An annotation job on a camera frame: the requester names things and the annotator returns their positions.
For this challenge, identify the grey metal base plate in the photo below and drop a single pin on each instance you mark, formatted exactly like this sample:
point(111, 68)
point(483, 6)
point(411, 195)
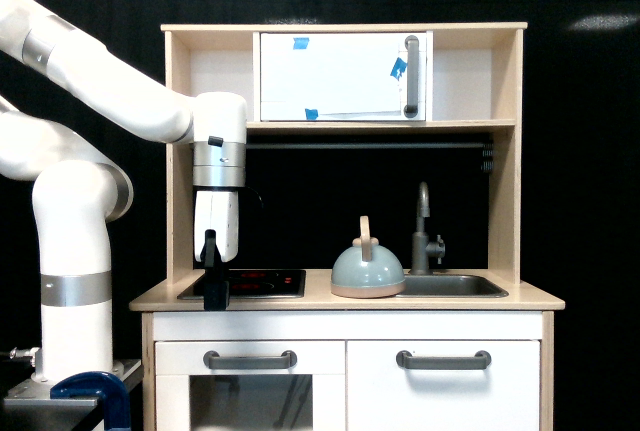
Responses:
point(35, 391)

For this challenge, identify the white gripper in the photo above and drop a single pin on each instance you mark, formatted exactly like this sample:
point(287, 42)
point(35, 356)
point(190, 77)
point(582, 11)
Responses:
point(216, 239)

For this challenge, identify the grey cabinet door handle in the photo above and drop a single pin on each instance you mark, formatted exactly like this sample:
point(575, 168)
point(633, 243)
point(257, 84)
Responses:
point(481, 360)

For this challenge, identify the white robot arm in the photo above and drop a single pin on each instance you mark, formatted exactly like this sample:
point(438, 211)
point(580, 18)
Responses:
point(77, 190)

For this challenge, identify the black hanging rail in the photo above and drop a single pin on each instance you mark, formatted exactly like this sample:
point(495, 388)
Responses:
point(372, 145)

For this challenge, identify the grey microwave door handle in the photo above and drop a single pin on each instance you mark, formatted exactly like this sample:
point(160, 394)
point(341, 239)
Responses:
point(412, 72)

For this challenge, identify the grey toy faucet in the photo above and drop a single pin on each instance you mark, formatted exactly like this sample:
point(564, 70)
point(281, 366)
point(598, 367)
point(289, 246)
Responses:
point(422, 247)

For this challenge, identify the blue tape piece top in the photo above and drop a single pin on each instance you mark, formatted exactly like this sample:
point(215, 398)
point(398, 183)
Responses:
point(300, 43)

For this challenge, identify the blue tape piece bottom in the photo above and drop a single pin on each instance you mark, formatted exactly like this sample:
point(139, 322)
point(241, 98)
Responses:
point(311, 114)

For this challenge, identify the wooden toy kitchen frame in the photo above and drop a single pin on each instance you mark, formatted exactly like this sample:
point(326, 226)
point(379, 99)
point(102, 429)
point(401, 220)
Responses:
point(493, 104)

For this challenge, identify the grey oven door handle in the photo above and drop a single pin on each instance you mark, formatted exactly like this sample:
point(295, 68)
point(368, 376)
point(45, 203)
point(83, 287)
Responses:
point(284, 361)

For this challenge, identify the grey-blue toy teapot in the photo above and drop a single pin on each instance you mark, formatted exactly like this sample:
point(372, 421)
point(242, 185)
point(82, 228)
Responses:
point(366, 269)

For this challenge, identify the blue tape piece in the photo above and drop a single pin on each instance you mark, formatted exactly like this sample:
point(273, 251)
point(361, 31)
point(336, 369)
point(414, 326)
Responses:
point(300, 43)
point(311, 114)
point(398, 69)

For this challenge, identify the black toy stove top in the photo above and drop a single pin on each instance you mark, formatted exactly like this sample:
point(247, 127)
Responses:
point(266, 283)

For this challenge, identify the blue tape piece right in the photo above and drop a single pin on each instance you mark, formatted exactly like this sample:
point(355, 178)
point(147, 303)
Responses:
point(398, 69)

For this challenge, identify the blue C-clamp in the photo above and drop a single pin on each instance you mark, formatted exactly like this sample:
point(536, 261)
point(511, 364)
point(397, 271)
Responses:
point(107, 388)

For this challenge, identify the white microwave door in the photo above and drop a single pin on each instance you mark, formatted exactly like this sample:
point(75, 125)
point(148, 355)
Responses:
point(344, 76)

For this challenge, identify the grey toy sink basin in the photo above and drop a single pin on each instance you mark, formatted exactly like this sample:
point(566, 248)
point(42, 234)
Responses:
point(451, 286)

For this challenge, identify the white cabinet door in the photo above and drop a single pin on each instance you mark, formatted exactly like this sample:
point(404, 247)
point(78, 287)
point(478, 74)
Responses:
point(383, 396)

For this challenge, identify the white oven door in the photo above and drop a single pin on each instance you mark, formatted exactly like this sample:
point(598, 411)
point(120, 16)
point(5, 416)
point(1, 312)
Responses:
point(309, 396)

